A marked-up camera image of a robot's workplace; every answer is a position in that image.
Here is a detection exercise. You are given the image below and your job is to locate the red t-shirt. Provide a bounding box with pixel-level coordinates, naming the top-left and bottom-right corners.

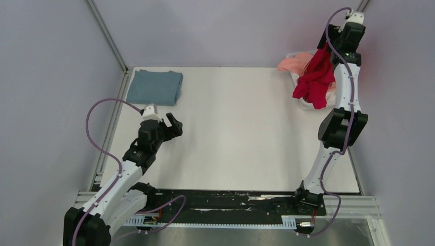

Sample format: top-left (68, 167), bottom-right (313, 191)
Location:
top-left (292, 44), bottom-right (335, 110)

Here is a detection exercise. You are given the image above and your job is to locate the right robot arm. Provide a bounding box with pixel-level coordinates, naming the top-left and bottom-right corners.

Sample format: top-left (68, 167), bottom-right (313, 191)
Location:
top-left (293, 22), bottom-right (368, 215)

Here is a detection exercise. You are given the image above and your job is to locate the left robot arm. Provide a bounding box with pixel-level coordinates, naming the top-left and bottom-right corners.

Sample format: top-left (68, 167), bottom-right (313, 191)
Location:
top-left (63, 113), bottom-right (183, 245)

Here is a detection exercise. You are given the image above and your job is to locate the folded blue t-shirt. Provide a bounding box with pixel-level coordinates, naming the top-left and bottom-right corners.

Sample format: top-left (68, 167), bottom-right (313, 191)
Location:
top-left (126, 70), bottom-right (184, 106)

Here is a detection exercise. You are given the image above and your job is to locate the peach t-shirt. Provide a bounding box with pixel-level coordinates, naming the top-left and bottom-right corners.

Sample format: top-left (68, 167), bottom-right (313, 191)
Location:
top-left (276, 51), bottom-right (338, 96)

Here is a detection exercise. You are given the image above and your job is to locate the white t-shirt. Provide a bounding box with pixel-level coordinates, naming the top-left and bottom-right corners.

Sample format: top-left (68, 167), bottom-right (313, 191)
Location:
top-left (292, 78), bottom-right (336, 110)

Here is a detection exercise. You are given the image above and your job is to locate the white plastic basket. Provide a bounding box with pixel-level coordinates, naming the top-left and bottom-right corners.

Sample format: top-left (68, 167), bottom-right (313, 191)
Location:
top-left (286, 51), bottom-right (337, 111)

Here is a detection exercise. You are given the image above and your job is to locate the right corner metal post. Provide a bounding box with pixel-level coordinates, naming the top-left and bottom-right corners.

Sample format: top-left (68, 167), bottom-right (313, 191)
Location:
top-left (355, 0), bottom-right (371, 12)

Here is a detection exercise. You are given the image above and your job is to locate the corner metal post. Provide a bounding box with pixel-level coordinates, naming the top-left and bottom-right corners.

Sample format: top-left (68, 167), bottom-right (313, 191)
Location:
top-left (84, 0), bottom-right (128, 73)
top-left (355, 0), bottom-right (371, 12)

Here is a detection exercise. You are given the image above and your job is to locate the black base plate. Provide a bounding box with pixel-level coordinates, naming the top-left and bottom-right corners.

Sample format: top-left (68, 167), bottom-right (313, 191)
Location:
top-left (140, 189), bottom-right (326, 224)

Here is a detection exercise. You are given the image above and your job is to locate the left corner metal post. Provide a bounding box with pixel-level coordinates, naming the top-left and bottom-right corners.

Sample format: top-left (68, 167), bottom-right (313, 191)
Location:
top-left (84, 0), bottom-right (128, 73)

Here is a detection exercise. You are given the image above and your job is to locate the white slotted cable duct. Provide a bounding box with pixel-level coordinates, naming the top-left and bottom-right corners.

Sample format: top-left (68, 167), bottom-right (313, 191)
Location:
top-left (123, 216), bottom-right (298, 230)

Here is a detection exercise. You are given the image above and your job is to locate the aluminium frame rail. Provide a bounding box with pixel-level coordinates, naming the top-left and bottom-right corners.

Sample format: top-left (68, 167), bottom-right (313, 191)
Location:
top-left (62, 184), bottom-right (388, 245)

